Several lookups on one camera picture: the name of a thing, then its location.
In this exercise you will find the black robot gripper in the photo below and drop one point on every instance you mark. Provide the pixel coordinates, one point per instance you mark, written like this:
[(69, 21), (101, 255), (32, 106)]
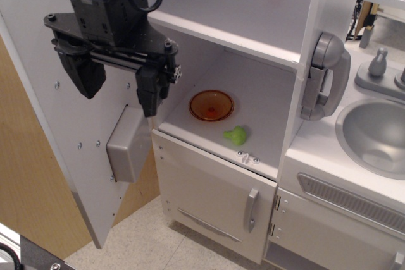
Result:
[(115, 32)]

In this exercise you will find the white toy fridge door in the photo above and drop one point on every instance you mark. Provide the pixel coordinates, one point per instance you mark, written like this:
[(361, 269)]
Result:
[(77, 128)]

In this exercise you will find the grey ice dispenser box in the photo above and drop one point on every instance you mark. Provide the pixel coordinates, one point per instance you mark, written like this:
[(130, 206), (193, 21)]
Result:
[(129, 145)]

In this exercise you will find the orange translucent plastic bowl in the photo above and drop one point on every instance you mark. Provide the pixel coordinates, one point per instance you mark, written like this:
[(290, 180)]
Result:
[(211, 105)]

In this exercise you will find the green toy vegetable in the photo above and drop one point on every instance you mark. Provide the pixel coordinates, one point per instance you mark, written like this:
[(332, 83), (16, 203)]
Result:
[(237, 135)]

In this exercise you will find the white lower freezer door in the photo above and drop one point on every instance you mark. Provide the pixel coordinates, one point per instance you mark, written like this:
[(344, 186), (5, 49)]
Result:
[(208, 194)]

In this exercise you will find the white magnetic door catch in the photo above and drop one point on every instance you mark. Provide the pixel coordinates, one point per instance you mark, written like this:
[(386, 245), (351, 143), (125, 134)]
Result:
[(246, 158)]

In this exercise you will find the white toy kitchen cabinet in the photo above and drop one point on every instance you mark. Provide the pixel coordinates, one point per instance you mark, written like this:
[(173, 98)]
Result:
[(259, 52)]

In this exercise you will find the grey toy telephone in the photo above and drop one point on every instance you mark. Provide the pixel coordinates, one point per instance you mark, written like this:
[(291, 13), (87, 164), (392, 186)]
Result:
[(327, 79)]

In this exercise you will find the white toy oven door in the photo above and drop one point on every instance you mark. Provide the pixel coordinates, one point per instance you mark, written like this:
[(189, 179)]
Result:
[(308, 235)]

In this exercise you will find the grey toy faucet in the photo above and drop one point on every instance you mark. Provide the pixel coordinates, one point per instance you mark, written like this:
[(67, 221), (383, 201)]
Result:
[(377, 76)]

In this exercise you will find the grey toy sink basin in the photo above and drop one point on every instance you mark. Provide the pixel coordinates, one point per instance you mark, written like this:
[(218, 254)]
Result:
[(371, 133)]

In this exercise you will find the grey freezer door handle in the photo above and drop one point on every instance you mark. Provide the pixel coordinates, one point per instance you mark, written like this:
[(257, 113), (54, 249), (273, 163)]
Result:
[(249, 221)]

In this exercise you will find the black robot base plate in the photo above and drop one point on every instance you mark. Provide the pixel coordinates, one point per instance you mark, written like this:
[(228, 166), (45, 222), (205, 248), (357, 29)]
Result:
[(18, 252)]

